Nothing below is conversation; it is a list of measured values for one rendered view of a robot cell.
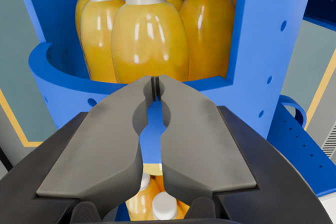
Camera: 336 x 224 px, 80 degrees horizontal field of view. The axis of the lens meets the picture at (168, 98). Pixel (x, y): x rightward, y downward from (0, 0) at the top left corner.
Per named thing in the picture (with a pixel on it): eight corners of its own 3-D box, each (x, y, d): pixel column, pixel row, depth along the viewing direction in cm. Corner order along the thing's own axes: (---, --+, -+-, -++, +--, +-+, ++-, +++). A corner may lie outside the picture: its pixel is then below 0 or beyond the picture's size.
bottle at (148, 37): (131, 137, 28) (103, -12, 19) (179, 130, 29) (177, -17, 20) (133, 181, 23) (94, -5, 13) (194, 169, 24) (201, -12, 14)
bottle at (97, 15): (146, 109, 35) (131, -16, 25) (159, 135, 29) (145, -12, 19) (104, 119, 33) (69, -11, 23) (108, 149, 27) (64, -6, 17)
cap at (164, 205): (175, 223, 32) (175, 217, 31) (151, 220, 32) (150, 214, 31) (177, 199, 35) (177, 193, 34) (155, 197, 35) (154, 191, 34)
